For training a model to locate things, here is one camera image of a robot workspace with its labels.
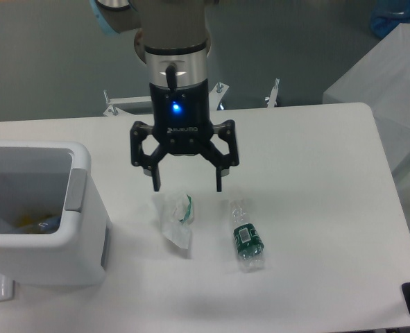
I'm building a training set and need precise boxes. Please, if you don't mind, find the white trash can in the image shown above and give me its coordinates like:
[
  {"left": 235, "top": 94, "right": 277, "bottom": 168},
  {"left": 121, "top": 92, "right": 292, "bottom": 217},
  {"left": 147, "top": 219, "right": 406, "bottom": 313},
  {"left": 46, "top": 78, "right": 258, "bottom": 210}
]
[{"left": 0, "top": 140, "right": 112, "bottom": 286}]

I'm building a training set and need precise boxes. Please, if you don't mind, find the white clamp bracket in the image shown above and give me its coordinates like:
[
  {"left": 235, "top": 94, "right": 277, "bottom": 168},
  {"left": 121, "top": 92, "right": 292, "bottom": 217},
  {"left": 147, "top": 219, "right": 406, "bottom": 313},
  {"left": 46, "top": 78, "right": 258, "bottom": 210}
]
[{"left": 265, "top": 78, "right": 280, "bottom": 108}]

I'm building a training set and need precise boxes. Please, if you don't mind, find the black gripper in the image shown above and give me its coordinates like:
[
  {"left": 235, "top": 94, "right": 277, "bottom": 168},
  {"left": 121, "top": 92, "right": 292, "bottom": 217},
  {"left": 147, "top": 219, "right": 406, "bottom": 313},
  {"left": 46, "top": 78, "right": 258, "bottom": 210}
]
[{"left": 129, "top": 77, "right": 241, "bottom": 193}]

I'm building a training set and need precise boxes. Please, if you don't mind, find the clear bottle with green label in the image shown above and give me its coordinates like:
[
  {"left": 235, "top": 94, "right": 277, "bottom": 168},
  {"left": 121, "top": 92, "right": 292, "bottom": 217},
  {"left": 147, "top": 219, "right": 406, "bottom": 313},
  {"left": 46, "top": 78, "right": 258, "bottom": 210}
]
[{"left": 229, "top": 198, "right": 265, "bottom": 273}]

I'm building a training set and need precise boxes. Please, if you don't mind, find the blue plastic bag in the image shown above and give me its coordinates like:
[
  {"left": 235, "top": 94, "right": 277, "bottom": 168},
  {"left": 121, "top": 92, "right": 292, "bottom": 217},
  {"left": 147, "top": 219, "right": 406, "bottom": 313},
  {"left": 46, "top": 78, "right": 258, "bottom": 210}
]
[{"left": 369, "top": 1, "right": 410, "bottom": 39}]

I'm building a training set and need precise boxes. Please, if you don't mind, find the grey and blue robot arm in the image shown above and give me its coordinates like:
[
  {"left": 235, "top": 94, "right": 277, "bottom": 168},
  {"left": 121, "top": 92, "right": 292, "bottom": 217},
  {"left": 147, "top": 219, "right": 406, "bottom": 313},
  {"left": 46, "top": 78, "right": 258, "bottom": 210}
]
[{"left": 90, "top": 1, "right": 239, "bottom": 191}]

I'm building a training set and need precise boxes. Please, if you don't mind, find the white plastic wrapper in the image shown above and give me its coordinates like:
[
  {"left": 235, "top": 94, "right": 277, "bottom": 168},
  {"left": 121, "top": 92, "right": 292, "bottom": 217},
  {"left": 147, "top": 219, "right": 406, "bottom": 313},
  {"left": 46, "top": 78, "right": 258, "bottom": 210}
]
[{"left": 152, "top": 188, "right": 195, "bottom": 252}]

